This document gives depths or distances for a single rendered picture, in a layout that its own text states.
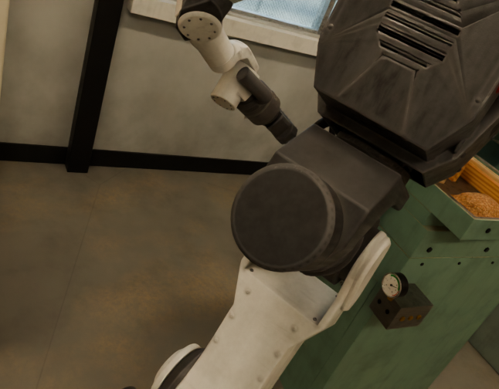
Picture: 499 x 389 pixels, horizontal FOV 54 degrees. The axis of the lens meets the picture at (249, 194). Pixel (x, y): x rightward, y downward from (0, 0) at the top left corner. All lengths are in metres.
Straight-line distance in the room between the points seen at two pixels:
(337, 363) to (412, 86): 1.10
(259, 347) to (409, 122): 0.39
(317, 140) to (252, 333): 0.31
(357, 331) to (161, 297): 0.77
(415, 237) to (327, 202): 0.81
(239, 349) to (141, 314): 1.07
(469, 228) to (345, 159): 0.66
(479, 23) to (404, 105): 0.10
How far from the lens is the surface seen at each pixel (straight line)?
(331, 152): 0.58
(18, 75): 2.26
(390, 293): 1.26
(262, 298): 0.73
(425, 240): 1.28
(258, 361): 0.75
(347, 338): 1.49
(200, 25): 0.90
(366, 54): 0.58
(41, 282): 1.85
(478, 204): 1.22
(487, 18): 0.56
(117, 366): 1.65
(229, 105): 1.11
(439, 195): 1.24
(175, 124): 2.51
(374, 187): 0.56
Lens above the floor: 1.30
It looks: 29 degrees down
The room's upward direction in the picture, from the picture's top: 23 degrees clockwise
